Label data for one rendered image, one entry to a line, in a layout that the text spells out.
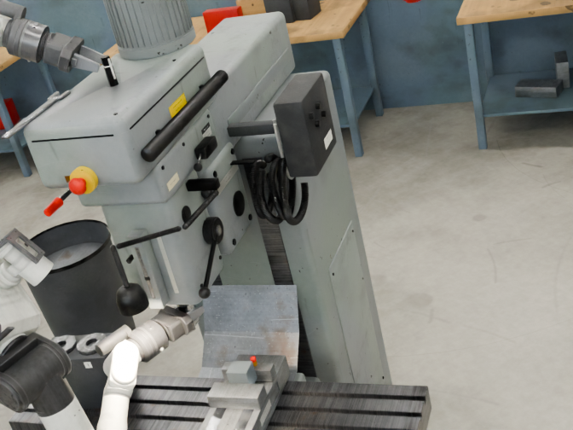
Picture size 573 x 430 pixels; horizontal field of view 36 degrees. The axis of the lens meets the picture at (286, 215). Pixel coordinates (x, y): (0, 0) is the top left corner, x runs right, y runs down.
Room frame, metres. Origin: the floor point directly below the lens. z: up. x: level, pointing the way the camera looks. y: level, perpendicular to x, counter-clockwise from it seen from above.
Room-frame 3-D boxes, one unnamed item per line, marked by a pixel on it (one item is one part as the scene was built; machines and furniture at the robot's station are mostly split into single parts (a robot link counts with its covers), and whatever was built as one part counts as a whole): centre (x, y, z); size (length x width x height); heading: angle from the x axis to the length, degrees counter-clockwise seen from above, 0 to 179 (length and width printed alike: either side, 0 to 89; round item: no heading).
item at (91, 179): (1.78, 0.41, 1.76); 0.06 x 0.02 x 0.06; 66
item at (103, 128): (2.00, 0.31, 1.81); 0.47 x 0.26 x 0.16; 156
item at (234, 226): (2.17, 0.24, 1.47); 0.24 x 0.19 x 0.26; 66
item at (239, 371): (1.95, 0.22, 1.02); 0.06 x 0.05 x 0.06; 66
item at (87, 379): (2.17, 0.69, 1.01); 0.22 x 0.12 x 0.20; 74
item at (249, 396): (1.90, 0.25, 1.00); 0.15 x 0.06 x 0.04; 66
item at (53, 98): (1.90, 0.49, 1.89); 0.24 x 0.04 x 0.01; 155
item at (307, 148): (2.13, -0.11, 1.62); 0.20 x 0.09 x 0.21; 156
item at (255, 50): (2.45, 0.11, 1.66); 0.80 x 0.23 x 0.20; 156
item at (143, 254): (1.89, 0.36, 1.45); 0.04 x 0.04 x 0.21; 66
